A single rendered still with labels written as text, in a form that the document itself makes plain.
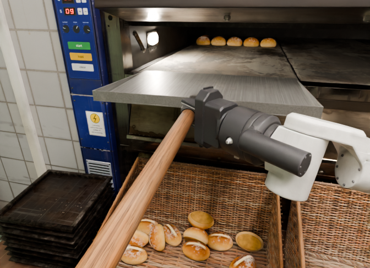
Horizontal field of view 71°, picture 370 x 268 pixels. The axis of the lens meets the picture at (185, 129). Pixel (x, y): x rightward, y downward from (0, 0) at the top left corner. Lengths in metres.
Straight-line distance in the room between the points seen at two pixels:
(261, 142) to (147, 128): 0.70
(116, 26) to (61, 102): 0.42
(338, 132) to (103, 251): 0.32
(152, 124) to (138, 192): 0.72
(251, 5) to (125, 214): 0.58
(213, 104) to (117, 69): 0.60
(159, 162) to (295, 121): 0.20
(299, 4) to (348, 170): 0.41
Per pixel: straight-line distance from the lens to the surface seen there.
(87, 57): 1.02
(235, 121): 0.43
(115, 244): 0.26
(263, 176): 1.00
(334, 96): 0.93
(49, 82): 1.20
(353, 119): 1.00
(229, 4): 0.72
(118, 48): 0.99
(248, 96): 0.72
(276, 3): 0.71
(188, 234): 1.03
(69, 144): 1.27
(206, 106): 0.48
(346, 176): 0.46
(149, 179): 0.32
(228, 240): 1.03
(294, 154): 0.36
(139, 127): 1.03
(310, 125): 0.39
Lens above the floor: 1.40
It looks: 25 degrees down
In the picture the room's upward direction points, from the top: straight up
